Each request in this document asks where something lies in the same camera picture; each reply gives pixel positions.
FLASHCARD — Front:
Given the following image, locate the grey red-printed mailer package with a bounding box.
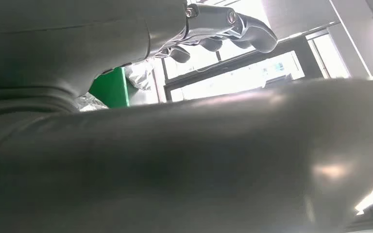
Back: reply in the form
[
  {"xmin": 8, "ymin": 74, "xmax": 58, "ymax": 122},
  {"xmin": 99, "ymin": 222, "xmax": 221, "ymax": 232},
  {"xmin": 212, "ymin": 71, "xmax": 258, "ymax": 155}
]
[
  {"xmin": 124, "ymin": 59, "xmax": 157, "ymax": 91},
  {"xmin": 76, "ymin": 92, "xmax": 109, "ymax": 113}
]

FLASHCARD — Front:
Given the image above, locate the green plastic bin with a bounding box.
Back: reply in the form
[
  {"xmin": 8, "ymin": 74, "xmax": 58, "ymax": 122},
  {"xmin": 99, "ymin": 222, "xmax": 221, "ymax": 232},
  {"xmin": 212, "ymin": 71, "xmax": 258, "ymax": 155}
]
[{"xmin": 88, "ymin": 67, "xmax": 130, "ymax": 109}]

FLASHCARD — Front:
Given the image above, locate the dark window frame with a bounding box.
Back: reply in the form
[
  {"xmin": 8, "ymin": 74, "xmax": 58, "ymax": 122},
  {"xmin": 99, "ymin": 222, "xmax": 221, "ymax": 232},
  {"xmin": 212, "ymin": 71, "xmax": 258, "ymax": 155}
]
[{"xmin": 160, "ymin": 19, "xmax": 351, "ymax": 104}]

